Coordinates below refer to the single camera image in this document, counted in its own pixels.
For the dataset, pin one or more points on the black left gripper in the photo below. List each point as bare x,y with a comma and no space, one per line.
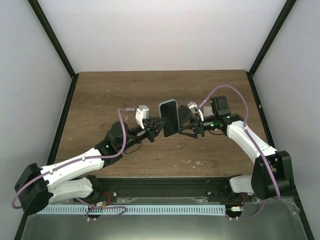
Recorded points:
150,129

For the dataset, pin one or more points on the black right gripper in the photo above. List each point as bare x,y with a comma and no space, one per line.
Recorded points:
197,127

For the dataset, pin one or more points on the teal phone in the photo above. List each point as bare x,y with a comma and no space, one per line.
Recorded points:
169,110

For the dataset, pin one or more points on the cream phone case with ring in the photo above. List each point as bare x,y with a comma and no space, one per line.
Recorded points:
207,111

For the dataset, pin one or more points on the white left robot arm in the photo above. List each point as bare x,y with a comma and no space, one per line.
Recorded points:
39,186

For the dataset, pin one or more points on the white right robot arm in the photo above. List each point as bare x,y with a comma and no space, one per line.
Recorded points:
272,173

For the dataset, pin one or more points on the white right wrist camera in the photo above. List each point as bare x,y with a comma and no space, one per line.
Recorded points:
195,110

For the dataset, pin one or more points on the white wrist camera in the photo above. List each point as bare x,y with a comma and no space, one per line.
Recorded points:
141,113
195,110

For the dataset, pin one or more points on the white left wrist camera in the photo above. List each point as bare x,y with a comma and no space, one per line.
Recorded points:
141,113

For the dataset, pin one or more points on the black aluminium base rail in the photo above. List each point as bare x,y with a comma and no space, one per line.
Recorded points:
212,189

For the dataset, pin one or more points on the light blue slotted cable duct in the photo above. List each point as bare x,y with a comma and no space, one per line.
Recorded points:
77,209

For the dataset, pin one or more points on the black right frame post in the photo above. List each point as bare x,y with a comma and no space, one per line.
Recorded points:
279,22

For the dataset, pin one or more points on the black frame post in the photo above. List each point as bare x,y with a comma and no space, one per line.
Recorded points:
44,22
279,22

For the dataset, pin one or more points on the black left frame post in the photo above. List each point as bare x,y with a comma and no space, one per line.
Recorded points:
44,22

